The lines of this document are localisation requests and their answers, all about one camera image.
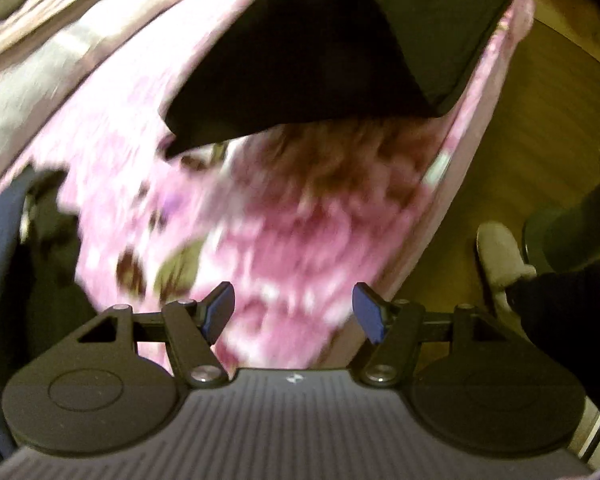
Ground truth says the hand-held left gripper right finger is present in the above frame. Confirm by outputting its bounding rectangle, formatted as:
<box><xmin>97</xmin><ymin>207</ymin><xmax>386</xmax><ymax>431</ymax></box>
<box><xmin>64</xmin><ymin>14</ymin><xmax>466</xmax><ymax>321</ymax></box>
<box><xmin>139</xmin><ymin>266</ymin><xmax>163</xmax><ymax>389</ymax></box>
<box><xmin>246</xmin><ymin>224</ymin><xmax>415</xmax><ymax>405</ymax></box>
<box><xmin>352</xmin><ymin>281</ymin><xmax>526</xmax><ymax>388</ymax></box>

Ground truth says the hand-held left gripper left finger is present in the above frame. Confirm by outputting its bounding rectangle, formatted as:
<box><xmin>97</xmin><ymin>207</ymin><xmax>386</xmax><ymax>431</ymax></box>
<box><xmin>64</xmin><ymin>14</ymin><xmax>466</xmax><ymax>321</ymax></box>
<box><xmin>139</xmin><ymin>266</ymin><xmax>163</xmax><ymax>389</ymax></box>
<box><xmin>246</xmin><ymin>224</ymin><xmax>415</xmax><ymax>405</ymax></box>
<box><xmin>50</xmin><ymin>281</ymin><xmax>236</xmax><ymax>388</ymax></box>

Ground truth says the black garment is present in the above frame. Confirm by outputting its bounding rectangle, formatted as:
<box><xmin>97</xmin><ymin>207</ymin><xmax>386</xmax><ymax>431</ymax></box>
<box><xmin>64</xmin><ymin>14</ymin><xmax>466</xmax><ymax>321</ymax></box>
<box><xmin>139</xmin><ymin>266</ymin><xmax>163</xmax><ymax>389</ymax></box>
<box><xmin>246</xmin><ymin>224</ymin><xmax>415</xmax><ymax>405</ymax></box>
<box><xmin>162</xmin><ymin>0</ymin><xmax>518</xmax><ymax>159</ymax></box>

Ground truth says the pink floral bedsheet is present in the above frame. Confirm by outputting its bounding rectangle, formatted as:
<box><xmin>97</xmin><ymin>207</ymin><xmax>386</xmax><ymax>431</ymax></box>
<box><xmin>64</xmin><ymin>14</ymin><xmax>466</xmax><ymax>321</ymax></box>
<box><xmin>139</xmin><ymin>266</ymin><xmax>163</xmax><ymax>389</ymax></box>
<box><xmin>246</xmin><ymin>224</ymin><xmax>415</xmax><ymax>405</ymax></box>
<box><xmin>0</xmin><ymin>0</ymin><xmax>537</xmax><ymax>377</ymax></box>

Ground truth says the person's cream slipper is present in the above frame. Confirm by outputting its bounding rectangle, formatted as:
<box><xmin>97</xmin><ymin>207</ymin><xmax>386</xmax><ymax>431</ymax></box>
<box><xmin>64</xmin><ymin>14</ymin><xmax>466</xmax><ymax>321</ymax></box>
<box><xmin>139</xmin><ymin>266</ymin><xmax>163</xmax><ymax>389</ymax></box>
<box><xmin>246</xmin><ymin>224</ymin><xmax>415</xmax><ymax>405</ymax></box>
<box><xmin>475</xmin><ymin>221</ymin><xmax>537</xmax><ymax>312</ymax></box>

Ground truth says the navy garment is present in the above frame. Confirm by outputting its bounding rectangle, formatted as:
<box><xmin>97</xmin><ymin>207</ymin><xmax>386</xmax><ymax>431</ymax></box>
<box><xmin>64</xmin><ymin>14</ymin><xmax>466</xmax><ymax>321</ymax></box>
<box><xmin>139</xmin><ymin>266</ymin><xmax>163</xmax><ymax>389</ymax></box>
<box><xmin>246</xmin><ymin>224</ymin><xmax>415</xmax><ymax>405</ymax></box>
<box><xmin>0</xmin><ymin>165</ymin><xmax>98</xmax><ymax>461</ymax></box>

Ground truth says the person's black clothing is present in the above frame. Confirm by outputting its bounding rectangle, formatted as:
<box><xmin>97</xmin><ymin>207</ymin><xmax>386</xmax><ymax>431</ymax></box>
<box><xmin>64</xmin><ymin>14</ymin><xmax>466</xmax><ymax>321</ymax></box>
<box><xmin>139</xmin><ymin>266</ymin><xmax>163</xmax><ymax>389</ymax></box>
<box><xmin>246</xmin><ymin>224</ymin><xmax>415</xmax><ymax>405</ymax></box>
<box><xmin>505</xmin><ymin>257</ymin><xmax>600</xmax><ymax>429</ymax></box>

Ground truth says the person's leg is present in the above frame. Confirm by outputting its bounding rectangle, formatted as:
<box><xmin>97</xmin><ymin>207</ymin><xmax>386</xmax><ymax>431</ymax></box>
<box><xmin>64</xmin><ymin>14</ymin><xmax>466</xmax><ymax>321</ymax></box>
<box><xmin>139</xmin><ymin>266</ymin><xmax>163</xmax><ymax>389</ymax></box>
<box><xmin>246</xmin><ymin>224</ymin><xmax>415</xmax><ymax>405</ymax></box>
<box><xmin>522</xmin><ymin>179</ymin><xmax>600</xmax><ymax>275</ymax></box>

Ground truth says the cream and grey blanket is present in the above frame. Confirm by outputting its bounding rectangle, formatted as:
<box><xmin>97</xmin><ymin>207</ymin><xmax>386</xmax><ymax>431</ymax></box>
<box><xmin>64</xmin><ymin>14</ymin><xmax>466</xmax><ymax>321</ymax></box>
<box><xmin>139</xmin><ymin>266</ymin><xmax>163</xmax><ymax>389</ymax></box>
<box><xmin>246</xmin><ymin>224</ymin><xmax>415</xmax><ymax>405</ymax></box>
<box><xmin>0</xmin><ymin>7</ymin><xmax>148</xmax><ymax>163</ymax></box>

